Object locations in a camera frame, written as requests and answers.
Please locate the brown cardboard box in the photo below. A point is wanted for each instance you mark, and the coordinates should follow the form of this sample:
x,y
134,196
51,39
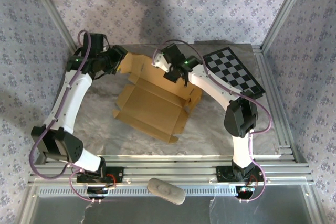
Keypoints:
x,y
147,98

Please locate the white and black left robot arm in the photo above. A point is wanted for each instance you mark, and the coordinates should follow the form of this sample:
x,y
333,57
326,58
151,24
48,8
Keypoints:
x,y
71,103

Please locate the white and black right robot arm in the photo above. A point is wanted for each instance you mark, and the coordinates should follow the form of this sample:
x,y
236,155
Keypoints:
x,y
210,82

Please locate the black and grey checkerboard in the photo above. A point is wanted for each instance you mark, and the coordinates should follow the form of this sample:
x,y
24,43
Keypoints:
x,y
228,64

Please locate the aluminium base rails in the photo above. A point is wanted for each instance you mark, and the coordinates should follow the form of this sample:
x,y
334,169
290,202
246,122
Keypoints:
x,y
170,167

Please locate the aluminium side rails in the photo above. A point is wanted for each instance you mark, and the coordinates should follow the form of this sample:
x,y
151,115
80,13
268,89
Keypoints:
x,y
279,124

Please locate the small round circuit board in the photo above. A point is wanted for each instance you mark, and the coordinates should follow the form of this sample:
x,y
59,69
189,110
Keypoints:
x,y
97,192
245,192

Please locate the grey oval stone-like object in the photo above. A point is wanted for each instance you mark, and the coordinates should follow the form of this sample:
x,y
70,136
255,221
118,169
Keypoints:
x,y
165,190

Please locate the aluminium frame post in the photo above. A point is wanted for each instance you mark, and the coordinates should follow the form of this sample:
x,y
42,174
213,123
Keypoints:
x,y
284,11
54,14

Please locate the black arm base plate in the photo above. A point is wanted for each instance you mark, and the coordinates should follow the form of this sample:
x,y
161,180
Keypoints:
x,y
221,174
118,175

